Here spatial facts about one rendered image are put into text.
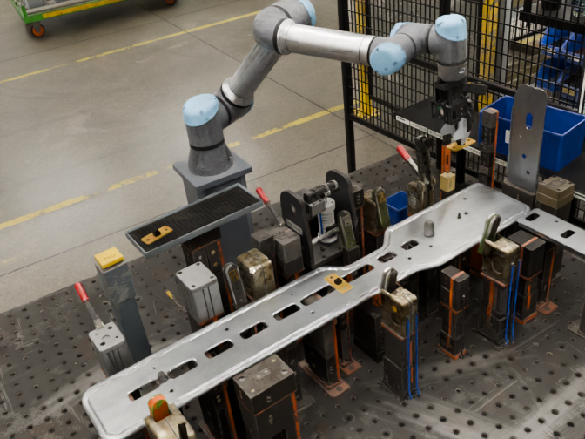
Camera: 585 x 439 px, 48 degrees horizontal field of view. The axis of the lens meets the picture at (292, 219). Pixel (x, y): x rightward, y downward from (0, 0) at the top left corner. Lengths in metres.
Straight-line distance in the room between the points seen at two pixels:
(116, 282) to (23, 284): 2.16
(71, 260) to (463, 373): 2.59
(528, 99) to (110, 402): 1.42
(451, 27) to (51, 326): 1.58
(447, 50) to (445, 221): 0.55
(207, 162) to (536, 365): 1.17
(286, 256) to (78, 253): 2.32
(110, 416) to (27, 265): 2.56
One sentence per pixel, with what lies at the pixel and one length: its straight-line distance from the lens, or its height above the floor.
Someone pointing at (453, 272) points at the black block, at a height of 0.99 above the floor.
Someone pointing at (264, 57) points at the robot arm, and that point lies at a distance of 2.05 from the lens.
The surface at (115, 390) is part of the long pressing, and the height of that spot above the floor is 1.00.
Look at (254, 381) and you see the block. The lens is 1.54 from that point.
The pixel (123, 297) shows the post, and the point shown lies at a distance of 1.84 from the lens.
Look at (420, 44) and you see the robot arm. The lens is 1.75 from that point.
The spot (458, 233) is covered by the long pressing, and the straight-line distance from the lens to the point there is 1.99.
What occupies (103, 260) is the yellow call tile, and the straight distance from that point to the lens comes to 1.79.
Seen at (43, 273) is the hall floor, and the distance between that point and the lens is 3.97.
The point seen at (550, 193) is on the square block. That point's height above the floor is 1.04.
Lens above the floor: 2.14
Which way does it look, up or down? 33 degrees down
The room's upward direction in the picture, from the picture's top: 7 degrees counter-clockwise
